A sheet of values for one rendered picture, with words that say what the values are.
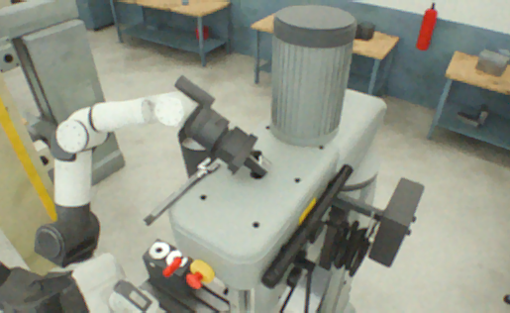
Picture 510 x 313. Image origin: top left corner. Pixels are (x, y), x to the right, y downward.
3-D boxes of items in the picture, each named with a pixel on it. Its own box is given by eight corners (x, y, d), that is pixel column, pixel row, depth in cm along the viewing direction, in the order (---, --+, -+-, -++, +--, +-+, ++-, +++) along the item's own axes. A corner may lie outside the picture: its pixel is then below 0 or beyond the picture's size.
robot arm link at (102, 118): (145, 96, 89) (78, 107, 91) (126, 98, 79) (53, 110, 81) (152, 138, 91) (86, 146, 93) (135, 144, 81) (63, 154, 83)
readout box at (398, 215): (393, 271, 107) (413, 229, 94) (365, 259, 111) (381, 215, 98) (410, 229, 120) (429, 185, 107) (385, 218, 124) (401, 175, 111)
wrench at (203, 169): (152, 229, 73) (151, 226, 73) (139, 221, 75) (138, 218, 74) (220, 165, 89) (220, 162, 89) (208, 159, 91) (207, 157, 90)
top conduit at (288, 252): (273, 292, 75) (274, 283, 73) (257, 282, 77) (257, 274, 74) (352, 174, 104) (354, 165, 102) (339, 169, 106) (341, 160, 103)
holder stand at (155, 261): (186, 297, 161) (179, 274, 148) (149, 278, 169) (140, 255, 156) (200, 277, 169) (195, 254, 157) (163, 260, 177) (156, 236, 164)
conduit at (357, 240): (350, 289, 121) (362, 255, 107) (309, 268, 128) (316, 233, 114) (368, 253, 132) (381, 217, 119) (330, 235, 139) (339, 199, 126)
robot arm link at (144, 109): (189, 121, 80) (135, 128, 82) (199, 114, 88) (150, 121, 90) (184, 92, 78) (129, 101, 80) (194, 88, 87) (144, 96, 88)
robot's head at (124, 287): (128, 310, 91) (141, 318, 85) (105, 292, 87) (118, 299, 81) (142, 290, 94) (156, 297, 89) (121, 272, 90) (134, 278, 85)
